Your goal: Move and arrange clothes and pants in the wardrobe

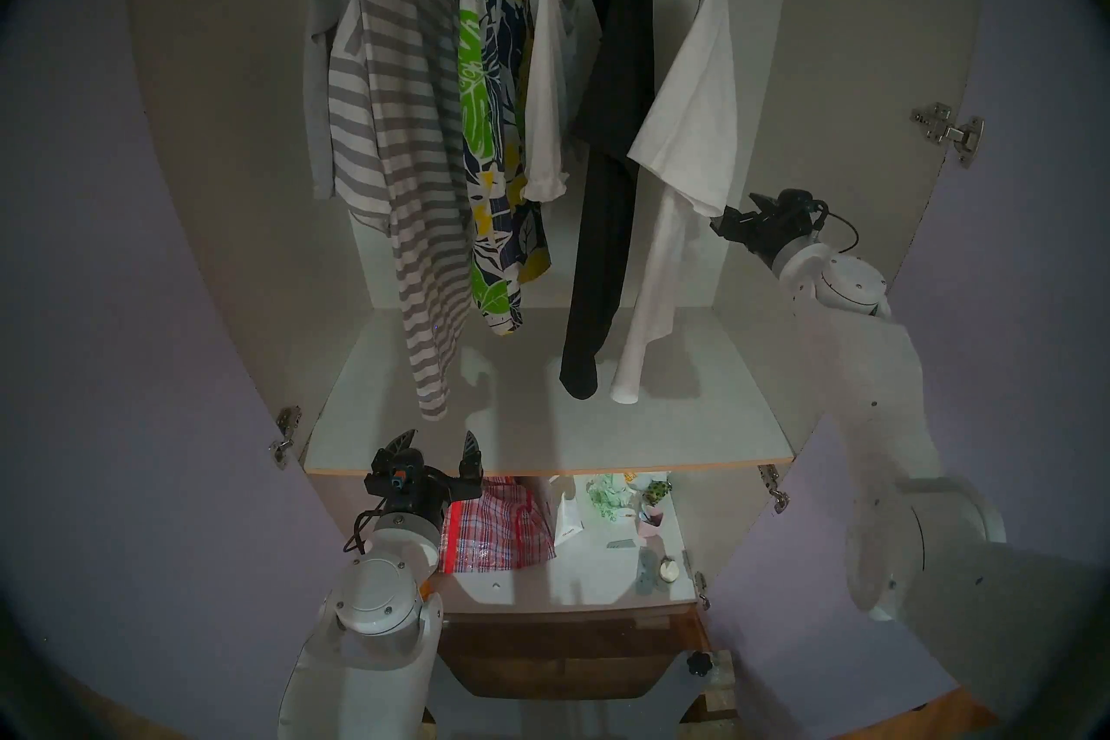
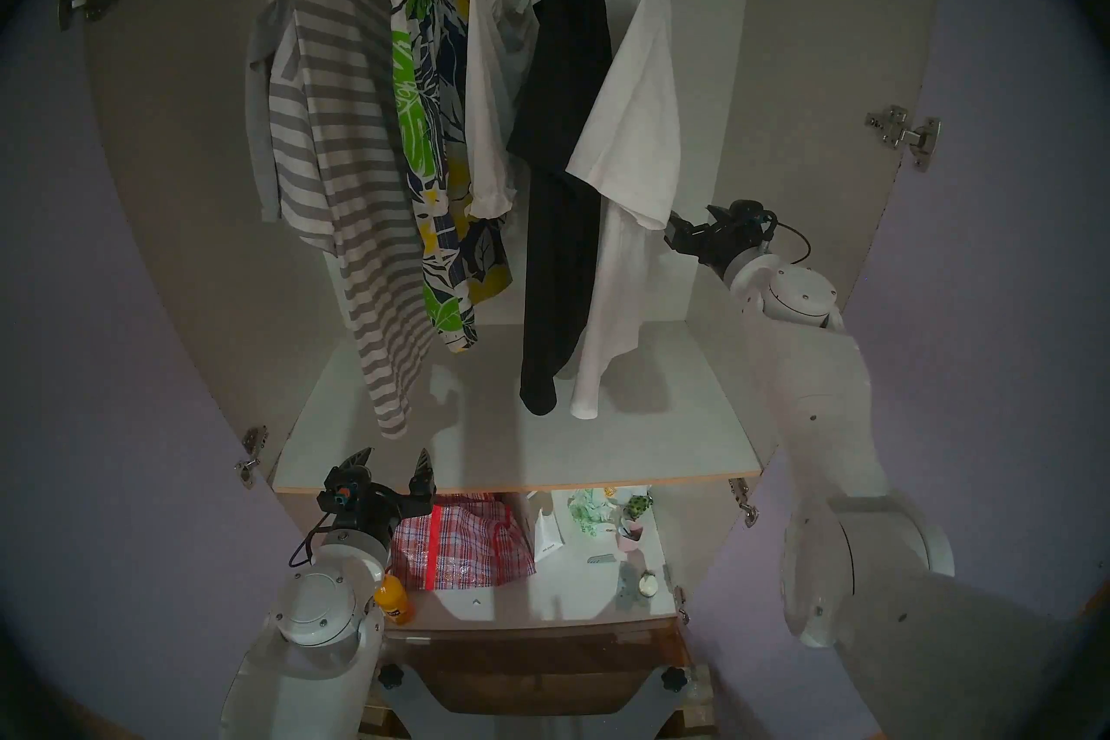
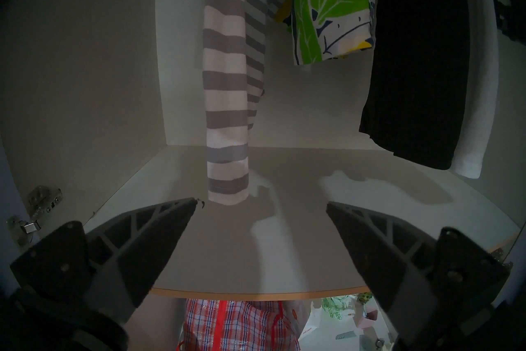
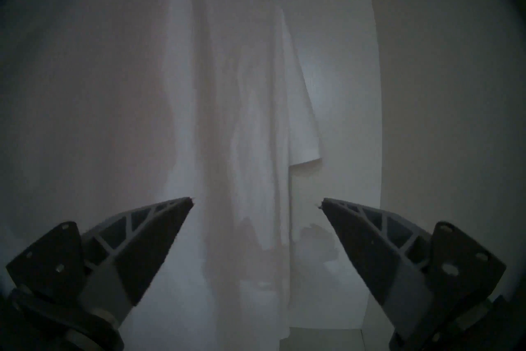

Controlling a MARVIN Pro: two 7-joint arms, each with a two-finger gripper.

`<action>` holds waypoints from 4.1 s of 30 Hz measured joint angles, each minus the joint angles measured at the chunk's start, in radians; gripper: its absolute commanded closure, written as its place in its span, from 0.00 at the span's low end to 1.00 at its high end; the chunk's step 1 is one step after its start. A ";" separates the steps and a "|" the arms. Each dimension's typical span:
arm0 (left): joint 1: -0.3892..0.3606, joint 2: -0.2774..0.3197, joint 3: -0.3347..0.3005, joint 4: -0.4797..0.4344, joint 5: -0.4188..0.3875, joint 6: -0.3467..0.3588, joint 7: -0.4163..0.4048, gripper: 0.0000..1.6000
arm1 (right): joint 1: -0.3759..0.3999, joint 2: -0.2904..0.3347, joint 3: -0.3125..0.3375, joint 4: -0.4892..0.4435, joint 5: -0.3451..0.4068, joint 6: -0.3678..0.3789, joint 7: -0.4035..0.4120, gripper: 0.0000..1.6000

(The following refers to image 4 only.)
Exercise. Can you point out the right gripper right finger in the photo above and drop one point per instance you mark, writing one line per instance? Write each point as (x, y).
(382, 255)

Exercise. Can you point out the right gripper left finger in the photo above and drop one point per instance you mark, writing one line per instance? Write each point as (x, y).
(135, 255)

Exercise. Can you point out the white T-shirt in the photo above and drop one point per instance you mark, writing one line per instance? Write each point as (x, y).
(226, 107)

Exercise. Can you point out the white wardrobe carcass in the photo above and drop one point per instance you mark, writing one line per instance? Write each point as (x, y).
(431, 87)

